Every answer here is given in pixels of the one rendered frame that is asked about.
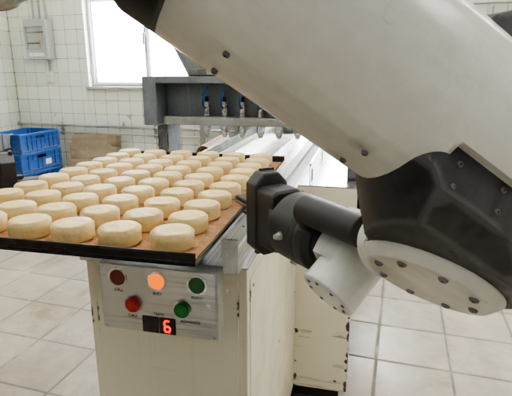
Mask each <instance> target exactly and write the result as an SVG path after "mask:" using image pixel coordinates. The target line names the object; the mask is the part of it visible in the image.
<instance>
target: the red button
mask: <svg viewBox="0 0 512 396"><path fill-rule="evenodd" d="M125 307H126V308H127V309H128V310H129V311H130V312H132V313H135V312H137V311H138V310H139V309H140V308H141V303H140V301H139V300H138V299H137V298H135V297H129V298H128V299H127V300H126V301H125Z"/></svg>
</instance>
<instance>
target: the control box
mask: <svg viewBox="0 0 512 396"><path fill-rule="evenodd" d="M99 270H100V279H101V294H102V303H103V311H104V326H107V327H113V328H124V329H131V330H138V331H143V332H152V331H149V330H148V329H147V324H146V319H148V318H152V320H153V321H154V329H155V330H153V332H155V333H162V334H167V335H174V336H186V337H192V338H199V339H211V340H217V341H219V340H220V338H221V336H222V334H223V333H224V326H223V287H222V281H223V271H222V267H220V266H204V265H197V266H196V267H191V266H174V265H165V264H157V263H148V262H131V261H123V260H114V259H105V258H103V259H102V260H101V261H99ZM112 270H119V271H121V272H122V273H123V275H124V277H125V281H124V283H123V284H121V285H115V284H113V283H112V282H111V280H110V273H111V271H112ZM154 273H156V274H158V275H160V276H161V277H162V278H163V280H164V285H163V287H162V288H160V289H154V288H152V287H151V286H150V285H149V283H148V278H149V276H150V275H152V274H154ZM195 277H196V278H199V279H200V280H202V281H203V283H204V285H205V288H204V291H203V292H202V293H199V294H196V293H193V292H192V291H191V290H190V289H189V287H188V283H189V281H190V280H191V279H192V278H195ZM129 297H135V298H137V299H138V300H139V301H140V303H141V308H140V309H139V310H138V311H137V312H135V313H132V312H130V311H129V310H128V309H127V308H126V307H125V301H126V300H127V299H128V298H129ZM177 303H186V304H187V305H188V307H189V309H190V313H189V315H188V316H187V317H186V318H179V317H177V316H176V315H175V313H174V307H175V306H176V304H177ZM164 320H168V321H170V323H171V327H170V328H171V332H170V333H165V331H163V327H165V326H163V322H164Z"/></svg>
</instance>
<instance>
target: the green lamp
mask: <svg viewBox="0 0 512 396"><path fill-rule="evenodd" d="M188 287H189V289H190V290H191V291H192V292H193V293H196V294H199V293H202V292H203V291H204V288H205V285H204V283H203V281H202V280H200V279H199V278H196V277H195V278H192V279H191V280H190V281H189V283H188Z"/></svg>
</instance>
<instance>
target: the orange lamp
mask: <svg viewBox="0 0 512 396"><path fill-rule="evenodd" d="M148 283H149V285H150V286H151V287H152V288H154V289H160V288H162V287H163V285H164V280H163V278H162V277H161V276H160V275H158V274H156V273H154V274H152V275H150V276H149V278H148Z"/></svg>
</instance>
